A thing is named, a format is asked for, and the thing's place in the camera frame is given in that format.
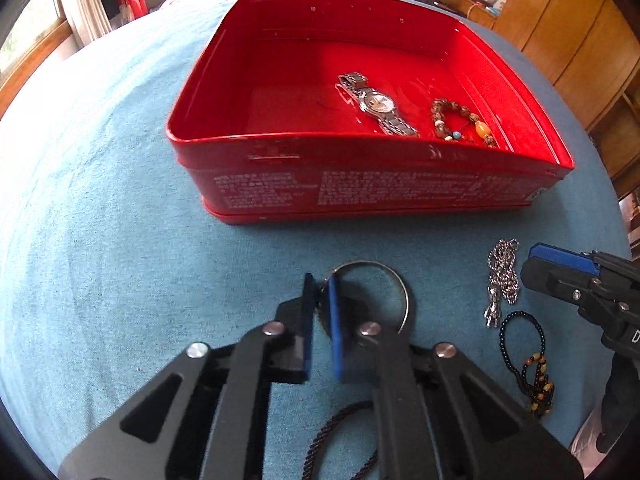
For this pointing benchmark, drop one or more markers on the wooden wardrobe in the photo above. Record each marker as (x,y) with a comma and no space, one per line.
(565,20)

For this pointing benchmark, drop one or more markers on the red tin box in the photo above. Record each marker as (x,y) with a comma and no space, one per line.
(280,185)

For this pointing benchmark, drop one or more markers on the silver wristwatch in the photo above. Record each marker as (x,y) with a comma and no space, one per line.
(377,103)

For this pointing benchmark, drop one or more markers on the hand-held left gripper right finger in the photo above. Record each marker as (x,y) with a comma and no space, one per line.
(337,340)

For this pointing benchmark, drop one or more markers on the wooden desk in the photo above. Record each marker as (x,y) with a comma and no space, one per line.
(470,2)

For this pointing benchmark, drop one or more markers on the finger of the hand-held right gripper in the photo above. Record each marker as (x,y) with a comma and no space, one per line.
(550,282)
(560,257)

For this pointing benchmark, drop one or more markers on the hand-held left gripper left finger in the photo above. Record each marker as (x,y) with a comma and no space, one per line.
(308,340)

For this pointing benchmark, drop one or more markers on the white curtain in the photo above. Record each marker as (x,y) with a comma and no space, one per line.
(90,0)

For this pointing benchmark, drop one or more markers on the person's right hand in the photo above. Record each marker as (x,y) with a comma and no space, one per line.
(622,400)

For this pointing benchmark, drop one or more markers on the silver bangle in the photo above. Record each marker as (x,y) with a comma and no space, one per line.
(406,300)

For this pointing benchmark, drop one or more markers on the wood framed window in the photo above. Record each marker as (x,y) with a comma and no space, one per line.
(35,35)

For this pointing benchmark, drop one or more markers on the wooden open shelf unit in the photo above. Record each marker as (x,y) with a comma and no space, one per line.
(620,140)

